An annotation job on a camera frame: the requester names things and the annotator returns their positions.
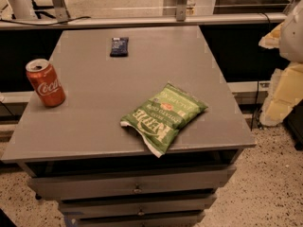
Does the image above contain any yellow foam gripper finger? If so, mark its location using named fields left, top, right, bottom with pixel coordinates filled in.
left=259, top=62, right=303, bottom=127
left=258, top=23, right=283, bottom=49

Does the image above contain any green jalapeno chip bag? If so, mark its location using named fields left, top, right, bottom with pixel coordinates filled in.
left=120, top=83, right=207, bottom=158

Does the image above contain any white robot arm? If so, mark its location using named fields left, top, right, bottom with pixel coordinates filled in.
left=258, top=0, right=303, bottom=127

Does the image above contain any blue rxbar blueberry bar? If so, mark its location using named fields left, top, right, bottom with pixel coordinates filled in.
left=110, top=37, right=129, bottom=57

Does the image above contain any grey drawer cabinet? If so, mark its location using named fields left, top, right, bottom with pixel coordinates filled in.
left=3, top=26, right=255, bottom=227

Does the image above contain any grey metal railing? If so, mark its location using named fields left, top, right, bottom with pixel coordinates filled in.
left=0, top=0, right=286, bottom=29

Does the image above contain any red Coca-Cola can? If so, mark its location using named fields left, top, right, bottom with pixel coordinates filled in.
left=26, top=59, right=65, bottom=107

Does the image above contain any white pipe top left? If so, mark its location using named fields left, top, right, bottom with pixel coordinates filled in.
left=7, top=0, right=37, bottom=20

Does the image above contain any black cable on railing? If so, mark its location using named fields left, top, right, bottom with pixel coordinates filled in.
left=0, top=15, right=92, bottom=26

